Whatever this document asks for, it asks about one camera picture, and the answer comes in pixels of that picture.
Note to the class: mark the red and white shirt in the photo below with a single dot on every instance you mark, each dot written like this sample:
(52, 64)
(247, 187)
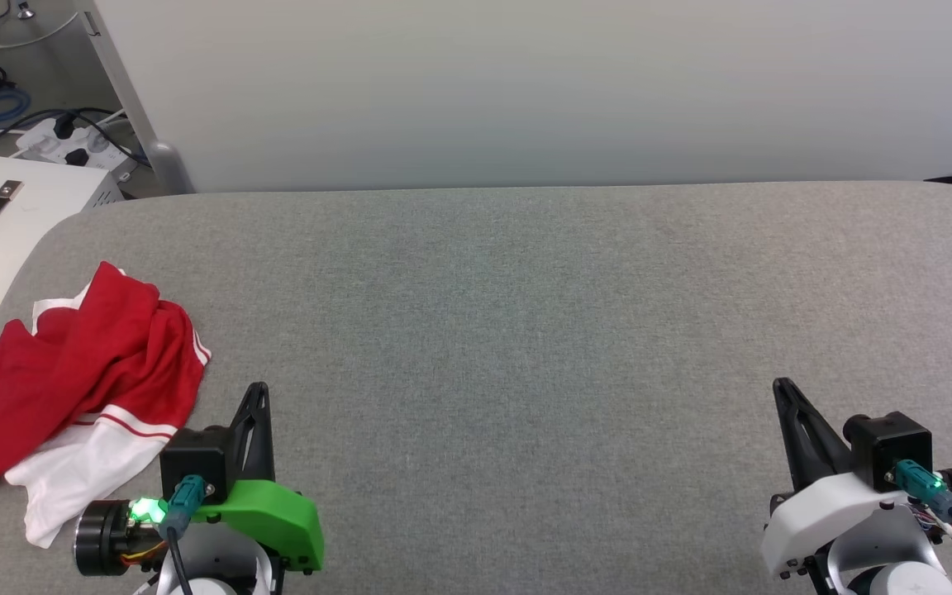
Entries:
(96, 355)

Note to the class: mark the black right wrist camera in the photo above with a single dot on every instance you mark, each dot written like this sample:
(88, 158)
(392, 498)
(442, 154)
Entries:
(897, 446)

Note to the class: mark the white partition panel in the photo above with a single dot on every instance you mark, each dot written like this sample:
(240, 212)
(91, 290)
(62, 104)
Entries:
(525, 91)

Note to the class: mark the grey fabric sofa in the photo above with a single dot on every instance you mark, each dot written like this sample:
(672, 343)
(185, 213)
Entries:
(525, 330)

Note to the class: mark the white power strip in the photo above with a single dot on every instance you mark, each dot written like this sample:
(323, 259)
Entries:
(46, 145)

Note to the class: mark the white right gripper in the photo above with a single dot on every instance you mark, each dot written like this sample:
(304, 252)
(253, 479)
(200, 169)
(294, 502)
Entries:
(823, 516)

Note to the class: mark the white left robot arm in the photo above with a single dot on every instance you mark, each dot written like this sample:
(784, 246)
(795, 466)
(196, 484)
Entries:
(100, 537)

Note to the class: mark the white equipment box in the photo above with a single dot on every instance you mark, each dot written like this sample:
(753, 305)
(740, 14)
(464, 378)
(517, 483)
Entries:
(38, 207)

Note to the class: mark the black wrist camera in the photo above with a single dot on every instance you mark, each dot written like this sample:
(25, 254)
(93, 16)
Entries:
(897, 446)
(195, 459)

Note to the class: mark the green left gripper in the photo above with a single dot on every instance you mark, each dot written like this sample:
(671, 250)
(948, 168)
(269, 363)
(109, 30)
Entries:
(278, 516)

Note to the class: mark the small metal stand foot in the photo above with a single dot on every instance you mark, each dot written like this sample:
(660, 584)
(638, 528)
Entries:
(26, 11)

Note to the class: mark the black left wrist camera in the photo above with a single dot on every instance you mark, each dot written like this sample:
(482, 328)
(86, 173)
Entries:
(195, 459)

